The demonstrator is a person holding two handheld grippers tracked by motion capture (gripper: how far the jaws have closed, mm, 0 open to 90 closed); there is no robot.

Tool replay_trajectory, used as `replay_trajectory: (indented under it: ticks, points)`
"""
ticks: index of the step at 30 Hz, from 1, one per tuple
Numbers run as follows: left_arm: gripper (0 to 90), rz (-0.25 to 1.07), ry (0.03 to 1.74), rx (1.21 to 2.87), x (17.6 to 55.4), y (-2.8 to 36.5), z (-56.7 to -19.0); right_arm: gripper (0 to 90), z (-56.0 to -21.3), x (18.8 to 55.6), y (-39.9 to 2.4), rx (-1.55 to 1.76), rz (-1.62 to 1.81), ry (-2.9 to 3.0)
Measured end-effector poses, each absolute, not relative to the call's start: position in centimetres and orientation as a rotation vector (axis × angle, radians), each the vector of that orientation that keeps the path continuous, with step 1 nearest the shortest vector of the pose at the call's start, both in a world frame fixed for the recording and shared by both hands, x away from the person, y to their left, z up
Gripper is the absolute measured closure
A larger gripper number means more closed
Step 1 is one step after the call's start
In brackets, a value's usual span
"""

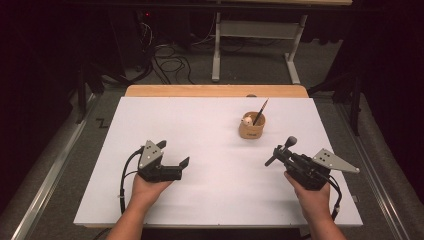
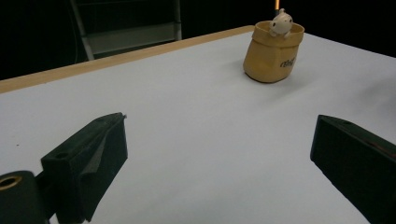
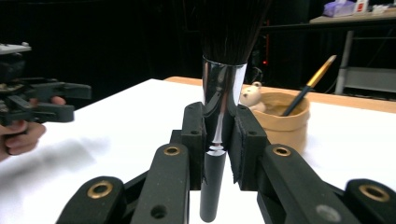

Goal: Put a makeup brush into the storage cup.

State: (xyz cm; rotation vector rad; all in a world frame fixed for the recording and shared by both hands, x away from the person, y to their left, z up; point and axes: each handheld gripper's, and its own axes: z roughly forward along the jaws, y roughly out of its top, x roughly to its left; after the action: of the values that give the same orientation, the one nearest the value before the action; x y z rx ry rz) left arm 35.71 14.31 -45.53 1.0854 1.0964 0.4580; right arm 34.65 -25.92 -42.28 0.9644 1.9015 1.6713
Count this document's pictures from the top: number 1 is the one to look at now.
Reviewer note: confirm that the black metal stand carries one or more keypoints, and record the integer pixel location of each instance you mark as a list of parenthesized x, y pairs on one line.
[(355, 100), (83, 93)]

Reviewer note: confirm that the grey table grommet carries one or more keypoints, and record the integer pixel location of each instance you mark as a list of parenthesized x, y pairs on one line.
[(251, 95)]

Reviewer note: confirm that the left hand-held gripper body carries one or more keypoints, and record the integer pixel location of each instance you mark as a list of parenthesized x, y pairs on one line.
[(156, 171)]

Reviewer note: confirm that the small grey table bracket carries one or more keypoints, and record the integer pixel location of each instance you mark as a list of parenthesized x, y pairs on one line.
[(355, 199)]

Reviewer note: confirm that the person's left hand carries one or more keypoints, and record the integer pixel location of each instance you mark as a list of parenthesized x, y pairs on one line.
[(148, 190)]

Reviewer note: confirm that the black makeup brush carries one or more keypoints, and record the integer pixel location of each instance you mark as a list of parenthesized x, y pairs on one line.
[(290, 141)]

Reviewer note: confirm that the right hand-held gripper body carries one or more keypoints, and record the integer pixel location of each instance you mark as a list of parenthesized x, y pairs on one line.
[(310, 173)]

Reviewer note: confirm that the round wooden pen holder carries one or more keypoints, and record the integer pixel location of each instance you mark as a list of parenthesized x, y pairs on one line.
[(250, 131)]

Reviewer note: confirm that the dark equipment box red light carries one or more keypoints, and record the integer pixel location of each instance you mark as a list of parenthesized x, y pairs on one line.
[(133, 36)]

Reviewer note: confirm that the aluminium floor rail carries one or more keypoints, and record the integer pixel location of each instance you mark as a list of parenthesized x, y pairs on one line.
[(50, 180), (383, 196)]

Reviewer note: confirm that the person's right hand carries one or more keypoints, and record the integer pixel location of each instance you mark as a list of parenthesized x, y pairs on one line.
[(313, 200)]

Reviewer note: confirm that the white table board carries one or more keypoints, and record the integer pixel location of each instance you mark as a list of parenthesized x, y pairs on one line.
[(213, 133)]

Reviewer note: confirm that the white-framed desk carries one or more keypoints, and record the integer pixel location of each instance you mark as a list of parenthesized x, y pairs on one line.
[(256, 30)]

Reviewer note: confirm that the light wooden table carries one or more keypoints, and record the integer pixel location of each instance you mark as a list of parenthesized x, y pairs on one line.
[(216, 90)]

